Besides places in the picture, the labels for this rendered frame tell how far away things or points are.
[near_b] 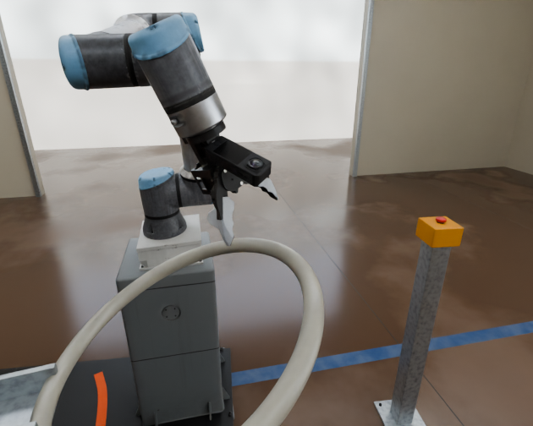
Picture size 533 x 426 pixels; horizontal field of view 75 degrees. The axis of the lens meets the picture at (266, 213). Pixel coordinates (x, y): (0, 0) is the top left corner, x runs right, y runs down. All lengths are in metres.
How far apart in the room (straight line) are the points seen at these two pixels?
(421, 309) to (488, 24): 5.98
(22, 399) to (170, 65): 0.59
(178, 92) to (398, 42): 5.73
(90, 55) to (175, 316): 1.17
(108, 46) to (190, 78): 0.19
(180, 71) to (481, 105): 6.87
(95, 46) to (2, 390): 0.59
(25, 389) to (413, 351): 1.46
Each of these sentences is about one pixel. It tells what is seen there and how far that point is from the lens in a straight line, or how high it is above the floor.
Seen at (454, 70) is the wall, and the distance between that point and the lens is 6.81.
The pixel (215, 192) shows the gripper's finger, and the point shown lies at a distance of 0.59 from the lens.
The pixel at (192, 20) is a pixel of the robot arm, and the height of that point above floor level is 1.77.
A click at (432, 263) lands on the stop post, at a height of 0.92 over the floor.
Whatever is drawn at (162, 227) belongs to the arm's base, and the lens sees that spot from 1.53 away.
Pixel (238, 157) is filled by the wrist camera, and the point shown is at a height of 1.49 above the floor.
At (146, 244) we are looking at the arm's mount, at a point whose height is 0.96.
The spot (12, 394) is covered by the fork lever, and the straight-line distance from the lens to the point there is 0.77.
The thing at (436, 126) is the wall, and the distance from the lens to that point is 6.77.
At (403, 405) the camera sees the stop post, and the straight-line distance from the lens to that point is 2.00.
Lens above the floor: 1.61
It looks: 22 degrees down
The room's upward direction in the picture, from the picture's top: straight up
